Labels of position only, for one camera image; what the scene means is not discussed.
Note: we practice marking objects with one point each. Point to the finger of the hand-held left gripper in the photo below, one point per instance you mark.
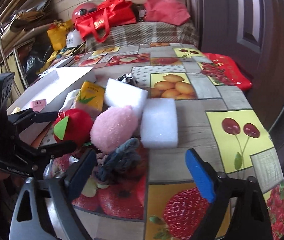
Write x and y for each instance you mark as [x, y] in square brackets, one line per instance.
[44, 117]
[59, 148]

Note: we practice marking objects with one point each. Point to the fruit print tablecloth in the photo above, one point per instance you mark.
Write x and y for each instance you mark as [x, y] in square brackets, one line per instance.
[199, 110]

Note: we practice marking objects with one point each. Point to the yellow shopping bag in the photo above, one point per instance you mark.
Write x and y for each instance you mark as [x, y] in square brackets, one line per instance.
[57, 35]

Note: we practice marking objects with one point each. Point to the narrow brown panelled door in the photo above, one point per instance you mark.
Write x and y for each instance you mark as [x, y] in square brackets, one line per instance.
[231, 17]

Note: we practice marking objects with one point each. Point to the white helmet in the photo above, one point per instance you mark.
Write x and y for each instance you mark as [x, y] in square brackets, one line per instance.
[73, 38]

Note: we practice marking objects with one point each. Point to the white cardboard box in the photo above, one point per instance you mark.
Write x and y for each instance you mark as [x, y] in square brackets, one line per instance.
[57, 90]

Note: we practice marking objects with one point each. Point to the white foam block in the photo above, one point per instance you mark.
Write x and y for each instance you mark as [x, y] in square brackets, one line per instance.
[159, 122]
[124, 95]

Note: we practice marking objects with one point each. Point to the red helmet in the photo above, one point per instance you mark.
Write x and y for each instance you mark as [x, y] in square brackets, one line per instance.
[82, 11]

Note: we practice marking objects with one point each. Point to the grey scrunchie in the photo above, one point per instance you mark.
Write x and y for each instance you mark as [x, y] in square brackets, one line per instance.
[122, 160]

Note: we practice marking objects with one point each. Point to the leopard print scrunchie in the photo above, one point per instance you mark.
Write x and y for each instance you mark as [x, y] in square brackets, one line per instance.
[129, 79]

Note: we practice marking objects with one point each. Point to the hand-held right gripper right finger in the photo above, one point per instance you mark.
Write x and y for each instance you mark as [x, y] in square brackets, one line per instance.
[200, 177]

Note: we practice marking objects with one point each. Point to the yellow tissue pack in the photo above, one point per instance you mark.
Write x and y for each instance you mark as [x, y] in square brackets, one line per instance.
[89, 95]

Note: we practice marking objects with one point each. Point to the brown bag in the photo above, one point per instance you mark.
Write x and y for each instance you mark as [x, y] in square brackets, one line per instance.
[32, 21]

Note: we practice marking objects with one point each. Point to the pinkish red fabric bag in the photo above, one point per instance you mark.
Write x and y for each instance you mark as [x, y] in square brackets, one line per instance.
[164, 2]

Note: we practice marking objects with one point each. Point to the pink plush toy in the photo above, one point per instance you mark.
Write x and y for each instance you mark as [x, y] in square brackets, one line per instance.
[112, 127]

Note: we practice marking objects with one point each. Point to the brown plaid blanket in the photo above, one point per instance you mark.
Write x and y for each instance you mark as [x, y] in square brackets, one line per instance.
[144, 33]

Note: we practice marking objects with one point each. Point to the metal shelf rack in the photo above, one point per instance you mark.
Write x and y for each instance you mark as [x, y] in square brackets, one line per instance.
[2, 42]

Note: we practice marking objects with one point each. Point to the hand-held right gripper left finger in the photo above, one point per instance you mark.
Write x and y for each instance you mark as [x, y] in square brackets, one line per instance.
[82, 172]

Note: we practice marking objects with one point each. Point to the red tote bag gold print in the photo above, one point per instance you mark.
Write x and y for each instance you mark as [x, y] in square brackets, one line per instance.
[112, 12]

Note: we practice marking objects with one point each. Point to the white socks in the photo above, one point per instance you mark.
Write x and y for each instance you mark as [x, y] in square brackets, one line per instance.
[69, 100]

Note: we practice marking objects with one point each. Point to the red apple plush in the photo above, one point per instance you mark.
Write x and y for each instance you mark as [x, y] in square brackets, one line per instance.
[78, 125]

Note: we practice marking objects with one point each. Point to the black plastic bag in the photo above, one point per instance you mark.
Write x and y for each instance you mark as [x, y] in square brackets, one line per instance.
[36, 62]

